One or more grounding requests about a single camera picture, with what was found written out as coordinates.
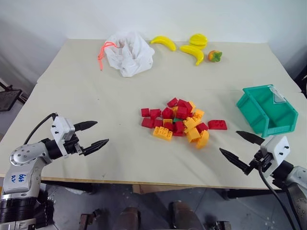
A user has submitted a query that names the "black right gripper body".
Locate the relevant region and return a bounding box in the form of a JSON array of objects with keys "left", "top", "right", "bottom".
[{"left": 249, "top": 150, "right": 274, "bottom": 173}]

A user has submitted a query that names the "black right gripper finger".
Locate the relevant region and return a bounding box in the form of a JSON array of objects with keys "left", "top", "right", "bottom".
[
  {"left": 236, "top": 130, "right": 264, "bottom": 146},
  {"left": 219, "top": 147, "right": 255, "bottom": 177}
]

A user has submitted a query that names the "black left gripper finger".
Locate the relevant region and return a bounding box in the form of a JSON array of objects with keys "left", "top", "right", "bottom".
[
  {"left": 73, "top": 120, "right": 99, "bottom": 132},
  {"left": 82, "top": 138, "right": 110, "bottom": 157}
]

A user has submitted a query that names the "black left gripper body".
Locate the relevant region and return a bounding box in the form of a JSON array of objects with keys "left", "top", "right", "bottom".
[{"left": 62, "top": 133, "right": 86, "bottom": 157}]

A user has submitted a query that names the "green plastic bin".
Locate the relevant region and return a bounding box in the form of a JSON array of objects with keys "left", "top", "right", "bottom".
[{"left": 236, "top": 84, "right": 299, "bottom": 138}]

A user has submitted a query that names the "red plastic building brick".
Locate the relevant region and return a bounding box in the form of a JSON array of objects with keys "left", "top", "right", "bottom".
[{"left": 207, "top": 119, "right": 228, "bottom": 131}]

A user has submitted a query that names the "rounded yellow toy block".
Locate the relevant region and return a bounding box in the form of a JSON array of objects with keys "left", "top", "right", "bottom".
[{"left": 195, "top": 129, "right": 210, "bottom": 150}]

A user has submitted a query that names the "clear plastic label holder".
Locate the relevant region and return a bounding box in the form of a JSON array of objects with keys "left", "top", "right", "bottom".
[{"left": 269, "top": 87, "right": 287, "bottom": 105}]

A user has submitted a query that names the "dark rounded shape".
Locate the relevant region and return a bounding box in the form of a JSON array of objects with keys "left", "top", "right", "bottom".
[
  {"left": 117, "top": 207, "right": 142, "bottom": 230},
  {"left": 168, "top": 200, "right": 202, "bottom": 230}
]

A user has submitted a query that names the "dark equipment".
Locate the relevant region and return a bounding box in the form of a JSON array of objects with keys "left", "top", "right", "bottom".
[{"left": 293, "top": 61, "right": 307, "bottom": 99}]

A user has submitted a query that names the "black metal stand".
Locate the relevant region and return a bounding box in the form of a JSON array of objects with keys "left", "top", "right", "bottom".
[{"left": 0, "top": 78, "right": 27, "bottom": 113}]

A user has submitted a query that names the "white crumpled cloth bag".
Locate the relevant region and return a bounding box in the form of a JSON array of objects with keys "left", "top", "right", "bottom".
[{"left": 104, "top": 31, "right": 155, "bottom": 78}]

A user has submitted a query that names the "orange toy fruit green leaf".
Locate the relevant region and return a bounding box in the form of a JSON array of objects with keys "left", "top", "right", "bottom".
[{"left": 207, "top": 50, "right": 223, "bottom": 63}]

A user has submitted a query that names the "yellow toy banana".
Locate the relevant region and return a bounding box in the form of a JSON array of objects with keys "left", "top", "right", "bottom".
[
  {"left": 179, "top": 45, "right": 205, "bottom": 67},
  {"left": 149, "top": 35, "right": 177, "bottom": 52}
]

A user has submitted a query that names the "yellow toy starfruit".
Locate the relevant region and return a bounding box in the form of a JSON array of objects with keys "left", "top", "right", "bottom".
[{"left": 188, "top": 33, "right": 208, "bottom": 50}]

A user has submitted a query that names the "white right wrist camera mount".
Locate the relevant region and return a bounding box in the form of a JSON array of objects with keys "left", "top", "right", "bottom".
[{"left": 260, "top": 135, "right": 291, "bottom": 178}]

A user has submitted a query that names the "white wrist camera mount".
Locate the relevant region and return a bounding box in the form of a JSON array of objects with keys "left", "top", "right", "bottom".
[
  {"left": 260, "top": 135, "right": 291, "bottom": 178},
  {"left": 50, "top": 115, "right": 76, "bottom": 157}
]

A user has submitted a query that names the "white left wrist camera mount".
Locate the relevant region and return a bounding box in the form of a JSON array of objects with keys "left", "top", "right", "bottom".
[{"left": 50, "top": 115, "right": 76, "bottom": 157}]

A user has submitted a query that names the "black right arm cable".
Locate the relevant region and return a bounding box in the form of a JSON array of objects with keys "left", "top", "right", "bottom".
[{"left": 257, "top": 165, "right": 299, "bottom": 230}]

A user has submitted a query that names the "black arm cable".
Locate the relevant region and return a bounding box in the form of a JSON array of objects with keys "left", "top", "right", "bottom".
[
  {"left": 23, "top": 113, "right": 58, "bottom": 145},
  {"left": 257, "top": 165, "right": 299, "bottom": 230}
]

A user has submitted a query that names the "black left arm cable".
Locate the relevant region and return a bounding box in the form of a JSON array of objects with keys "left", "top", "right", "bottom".
[{"left": 23, "top": 113, "right": 58, "bottom": 145}]

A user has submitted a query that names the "orange drawstring cord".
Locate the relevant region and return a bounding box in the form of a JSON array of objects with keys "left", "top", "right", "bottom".
[{"left": 97, "top": 42, "right": 120, "bottom": 72}]

